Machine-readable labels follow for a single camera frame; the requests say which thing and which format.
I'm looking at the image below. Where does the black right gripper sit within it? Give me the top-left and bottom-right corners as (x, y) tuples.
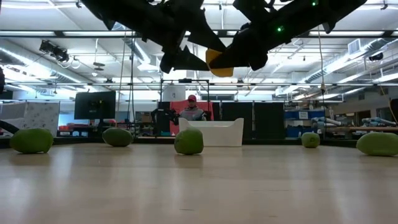
(208, 0), (315, 72)

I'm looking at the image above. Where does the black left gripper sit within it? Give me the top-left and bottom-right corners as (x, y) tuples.
(146, 0), (227, 75)

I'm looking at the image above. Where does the yellow lemon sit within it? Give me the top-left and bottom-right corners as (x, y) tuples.
(205, 48), (234, 78)

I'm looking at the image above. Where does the black partition panel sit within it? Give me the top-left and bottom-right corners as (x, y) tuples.
(214, 101), (254, 140)
(254, 101), (285, 141)

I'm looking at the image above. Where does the pink cloth panel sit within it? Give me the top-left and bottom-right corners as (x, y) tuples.
(169, 100), (215, 136)

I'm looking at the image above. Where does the person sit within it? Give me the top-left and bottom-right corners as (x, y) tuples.
(178, 94), (208, 122)

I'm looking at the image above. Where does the white plastic basket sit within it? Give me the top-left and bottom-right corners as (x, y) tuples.
(178, 117), (245, 147)

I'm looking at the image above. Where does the blue storage shelf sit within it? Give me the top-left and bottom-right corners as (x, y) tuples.
(284, 109), (326, 121)

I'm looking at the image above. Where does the green lime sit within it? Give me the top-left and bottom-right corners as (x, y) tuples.
(300, 132), (321, 149)
(174, 128), (205, 156)
(356, 132), (398, 157)
(9, 128), (54, 154)

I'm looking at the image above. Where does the black monitor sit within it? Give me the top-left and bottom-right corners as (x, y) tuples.
(73, 90), (117, 120)

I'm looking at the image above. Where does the dark green avocado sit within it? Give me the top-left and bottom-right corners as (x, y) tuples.
(101, 127), (134, 148)

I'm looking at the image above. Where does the wooden workbench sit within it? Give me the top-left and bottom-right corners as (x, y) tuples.
(326, 126), (398, 132)

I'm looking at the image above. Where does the white speckled partition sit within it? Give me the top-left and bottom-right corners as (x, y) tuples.
(0, 101), (60, 138)

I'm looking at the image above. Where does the black metal stand frame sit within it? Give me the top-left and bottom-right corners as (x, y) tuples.
(160, 78), (211, 138)

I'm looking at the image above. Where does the thin black rail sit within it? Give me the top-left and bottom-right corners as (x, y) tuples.
(0, 82), (398, 87)

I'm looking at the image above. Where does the black aluminium table frame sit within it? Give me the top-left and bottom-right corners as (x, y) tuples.
(0, 136), (358, 149)

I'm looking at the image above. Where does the yellow hanging cord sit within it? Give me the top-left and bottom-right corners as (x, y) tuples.
(316, 27), (326, 94)

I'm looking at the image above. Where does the white ceiling air duct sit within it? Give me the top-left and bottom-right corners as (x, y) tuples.
(303, 37), (398, 85)

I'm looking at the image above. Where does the black ceiling-mounted camera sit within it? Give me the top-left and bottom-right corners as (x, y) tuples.
(39, 39), (70, 63)

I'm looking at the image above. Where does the black curved hose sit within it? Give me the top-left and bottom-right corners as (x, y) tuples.
(0, 119), (21, 138)

